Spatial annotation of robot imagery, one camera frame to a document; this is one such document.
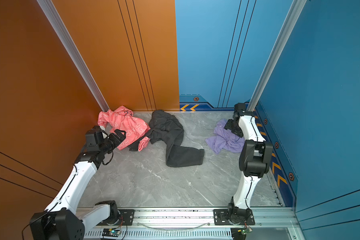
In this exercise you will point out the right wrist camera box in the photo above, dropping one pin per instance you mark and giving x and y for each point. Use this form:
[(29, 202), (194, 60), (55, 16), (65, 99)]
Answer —
[(240, 107)]

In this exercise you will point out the right aluminium corner post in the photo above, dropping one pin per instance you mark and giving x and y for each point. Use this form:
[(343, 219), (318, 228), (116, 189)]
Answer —
[(283, 36)]

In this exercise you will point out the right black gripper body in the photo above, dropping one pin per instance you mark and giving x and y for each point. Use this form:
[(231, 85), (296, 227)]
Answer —
[(233, 127)]

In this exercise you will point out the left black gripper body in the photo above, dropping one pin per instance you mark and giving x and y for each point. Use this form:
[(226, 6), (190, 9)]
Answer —
[(112, 142)]

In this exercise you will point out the black dark grey cloth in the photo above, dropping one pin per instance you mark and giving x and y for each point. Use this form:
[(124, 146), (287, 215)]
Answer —
[(167, 128)]

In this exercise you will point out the right small circuit board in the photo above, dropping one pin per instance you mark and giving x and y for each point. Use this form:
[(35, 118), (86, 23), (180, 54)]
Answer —
[(245, 231)]

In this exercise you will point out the pink patterned cloth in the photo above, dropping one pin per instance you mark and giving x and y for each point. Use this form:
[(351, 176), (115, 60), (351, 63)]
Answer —
[(123, 119)]

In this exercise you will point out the purple lavender cloth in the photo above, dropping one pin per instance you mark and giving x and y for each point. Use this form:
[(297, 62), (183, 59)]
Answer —
[(224, 139)]

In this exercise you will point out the aluminium corner post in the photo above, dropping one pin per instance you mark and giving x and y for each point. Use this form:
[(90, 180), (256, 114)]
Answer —
[(283, 36), (63, 34)]

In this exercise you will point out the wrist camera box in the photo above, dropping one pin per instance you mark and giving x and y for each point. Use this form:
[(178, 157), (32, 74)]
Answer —
[(240, 107), (94, 139)]

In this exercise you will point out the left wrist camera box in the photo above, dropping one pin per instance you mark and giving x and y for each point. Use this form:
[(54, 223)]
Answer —
[(94, 139)]

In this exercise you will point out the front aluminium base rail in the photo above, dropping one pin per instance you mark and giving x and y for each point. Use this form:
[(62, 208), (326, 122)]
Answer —
[(198, 223)]

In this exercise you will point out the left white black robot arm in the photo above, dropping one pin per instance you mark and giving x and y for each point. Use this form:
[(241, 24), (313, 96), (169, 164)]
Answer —
[(59, 220)]

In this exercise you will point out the left aluminium corner post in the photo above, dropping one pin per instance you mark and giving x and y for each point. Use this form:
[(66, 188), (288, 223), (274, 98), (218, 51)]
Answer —
[(63, 34)]

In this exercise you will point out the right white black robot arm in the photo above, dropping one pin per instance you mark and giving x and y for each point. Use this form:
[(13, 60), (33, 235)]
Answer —
[(254, 163)]

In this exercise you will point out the left green circuit board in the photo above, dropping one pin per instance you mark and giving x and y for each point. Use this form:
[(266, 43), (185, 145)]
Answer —
[(110, 233)]

